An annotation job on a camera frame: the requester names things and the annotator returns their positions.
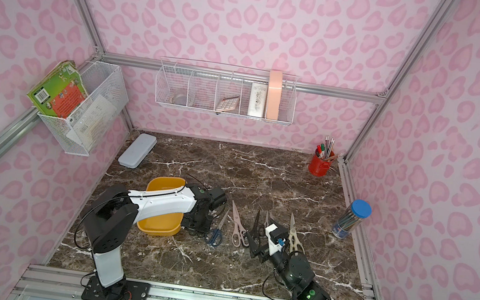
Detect grey pencil case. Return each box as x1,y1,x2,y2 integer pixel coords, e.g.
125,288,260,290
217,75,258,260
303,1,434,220
117,133,157,169

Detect white mesh side basket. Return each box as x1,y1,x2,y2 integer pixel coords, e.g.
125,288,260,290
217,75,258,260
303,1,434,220
38,61,129,157

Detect pens in cup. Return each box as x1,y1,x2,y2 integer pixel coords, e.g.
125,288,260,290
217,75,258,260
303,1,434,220
315,136,335,162

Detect cream handled scissors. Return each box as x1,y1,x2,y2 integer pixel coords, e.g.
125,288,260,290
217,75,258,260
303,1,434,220
288,214,305,254

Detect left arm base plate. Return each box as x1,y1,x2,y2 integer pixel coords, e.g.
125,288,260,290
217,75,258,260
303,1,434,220
81,276,151,300

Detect blue handled scissors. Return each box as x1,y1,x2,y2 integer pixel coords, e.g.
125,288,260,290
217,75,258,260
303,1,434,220
205,210,229,248

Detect tape roll on shelf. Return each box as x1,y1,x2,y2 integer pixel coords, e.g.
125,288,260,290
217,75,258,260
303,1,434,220
171,91,188,107

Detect small calculator on shelf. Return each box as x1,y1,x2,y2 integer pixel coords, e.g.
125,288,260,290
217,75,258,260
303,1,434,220
215,96,241,113

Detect yellow plastic storage box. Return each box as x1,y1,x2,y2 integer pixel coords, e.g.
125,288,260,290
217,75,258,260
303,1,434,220
137,177,186,237

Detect white wire wall shelf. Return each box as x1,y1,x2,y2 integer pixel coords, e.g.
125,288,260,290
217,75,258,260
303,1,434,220
155,58,297,124

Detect white paper in basket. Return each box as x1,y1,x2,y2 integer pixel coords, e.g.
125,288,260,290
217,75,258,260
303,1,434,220
67,94,117,152

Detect pink case on shelf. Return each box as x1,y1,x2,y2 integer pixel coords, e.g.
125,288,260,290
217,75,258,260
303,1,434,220
265,70,283,121

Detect red pen cup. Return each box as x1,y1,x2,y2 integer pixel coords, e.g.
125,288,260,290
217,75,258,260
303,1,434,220
308,151,333,177

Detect green red book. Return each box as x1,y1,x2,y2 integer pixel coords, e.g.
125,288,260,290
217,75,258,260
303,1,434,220
27,60,88,119

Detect black scissors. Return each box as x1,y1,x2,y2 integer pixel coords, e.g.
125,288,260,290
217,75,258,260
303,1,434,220
248,210,263,247

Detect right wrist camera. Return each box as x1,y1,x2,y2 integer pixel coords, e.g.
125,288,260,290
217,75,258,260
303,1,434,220
265,222,289,257

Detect pink scissors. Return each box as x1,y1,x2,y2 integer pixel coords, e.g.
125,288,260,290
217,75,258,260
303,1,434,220
231,202,249,247

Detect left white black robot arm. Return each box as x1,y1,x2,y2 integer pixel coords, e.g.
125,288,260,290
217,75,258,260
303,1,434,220
80,184,227,295

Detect white box on shelf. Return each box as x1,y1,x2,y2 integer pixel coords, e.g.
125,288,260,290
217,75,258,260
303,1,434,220
247,82,268,119

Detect blue lid pencil tube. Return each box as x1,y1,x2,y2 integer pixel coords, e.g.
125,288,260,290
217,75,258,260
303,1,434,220
332,199,372,239

